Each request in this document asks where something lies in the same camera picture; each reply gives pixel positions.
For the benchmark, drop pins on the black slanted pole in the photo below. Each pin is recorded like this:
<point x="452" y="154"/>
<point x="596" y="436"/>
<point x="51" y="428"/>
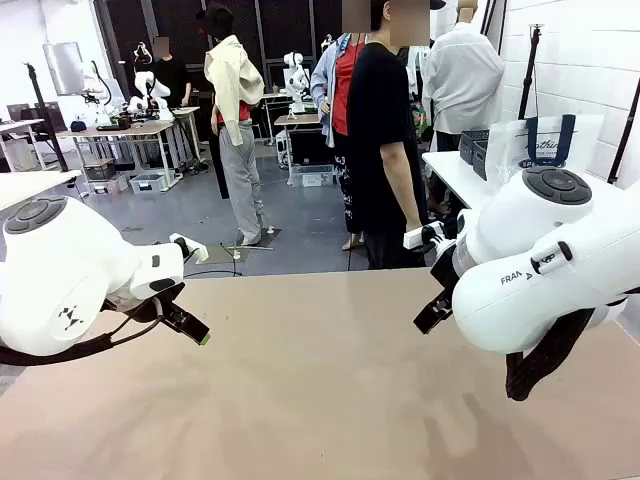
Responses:
<point x="625" y="130"/>

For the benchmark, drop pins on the background wooden work table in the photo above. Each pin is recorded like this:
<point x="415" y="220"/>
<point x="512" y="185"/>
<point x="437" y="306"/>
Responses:
<point x="125" y="131"/>

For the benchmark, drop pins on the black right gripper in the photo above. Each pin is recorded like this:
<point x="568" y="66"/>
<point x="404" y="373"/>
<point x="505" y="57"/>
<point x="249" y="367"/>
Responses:
<point x="446" y="272"/>

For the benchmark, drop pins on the person's right forearm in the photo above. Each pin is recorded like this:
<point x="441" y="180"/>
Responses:
<point x="400" y="185"/>

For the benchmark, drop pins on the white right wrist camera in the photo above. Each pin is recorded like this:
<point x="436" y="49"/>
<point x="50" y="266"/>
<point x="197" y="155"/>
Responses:
<point x="415" y="237"/>

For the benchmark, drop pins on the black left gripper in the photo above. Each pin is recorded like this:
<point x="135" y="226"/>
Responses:
<point x="160" y="302"/>

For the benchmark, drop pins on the mannequin with cream hoodie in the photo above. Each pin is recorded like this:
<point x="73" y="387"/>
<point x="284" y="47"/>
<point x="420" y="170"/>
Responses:
<point x="235" y="110"/>

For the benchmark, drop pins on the clear storage bin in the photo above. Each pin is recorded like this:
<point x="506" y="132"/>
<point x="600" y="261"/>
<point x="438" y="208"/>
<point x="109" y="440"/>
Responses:
<point x="147" y="184"/>
<point x="312" y="176"/>

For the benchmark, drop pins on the grey whiteboard panel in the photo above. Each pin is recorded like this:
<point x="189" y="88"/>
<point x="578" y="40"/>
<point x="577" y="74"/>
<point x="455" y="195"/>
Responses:
<point x="64" y="67"/>

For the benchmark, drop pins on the person in black t-shirt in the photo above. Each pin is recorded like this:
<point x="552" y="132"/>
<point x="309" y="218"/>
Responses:
<point x="380" y="125"/>

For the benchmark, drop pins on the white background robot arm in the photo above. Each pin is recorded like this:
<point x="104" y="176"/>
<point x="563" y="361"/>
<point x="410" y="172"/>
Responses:
<point x="145" y="90"/>
<point x="297" y="75"/>

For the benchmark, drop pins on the mannequin with red top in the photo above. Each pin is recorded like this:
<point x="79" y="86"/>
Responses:
<point x="337" y="100"/>

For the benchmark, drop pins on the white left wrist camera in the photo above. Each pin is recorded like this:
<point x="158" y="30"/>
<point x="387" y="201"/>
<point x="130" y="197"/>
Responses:
<point x="192" y="250"/>

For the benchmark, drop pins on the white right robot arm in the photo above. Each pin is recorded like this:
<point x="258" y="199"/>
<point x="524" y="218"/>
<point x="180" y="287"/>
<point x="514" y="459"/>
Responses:
<point x="530" y="280"/>

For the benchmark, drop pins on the black tripod stand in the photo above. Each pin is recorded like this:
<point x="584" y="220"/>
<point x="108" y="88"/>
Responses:
<point x="47" y="120"/>
<point x="530" y="70"/>

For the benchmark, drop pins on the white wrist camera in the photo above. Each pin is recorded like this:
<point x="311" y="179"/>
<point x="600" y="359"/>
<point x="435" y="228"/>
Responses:
<point x="415" y="237"/>
<point x="192" y="250"/>

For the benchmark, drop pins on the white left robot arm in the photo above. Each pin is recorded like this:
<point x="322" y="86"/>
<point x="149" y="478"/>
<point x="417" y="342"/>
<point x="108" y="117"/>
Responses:
<point x="60" y="280"/>

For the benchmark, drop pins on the white side table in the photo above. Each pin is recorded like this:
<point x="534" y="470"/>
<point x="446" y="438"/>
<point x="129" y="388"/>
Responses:
<point x="450" y="175"/>

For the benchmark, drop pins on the background person in black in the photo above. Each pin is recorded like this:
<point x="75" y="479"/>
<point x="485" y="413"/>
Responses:
<point x="172" y="75"/>

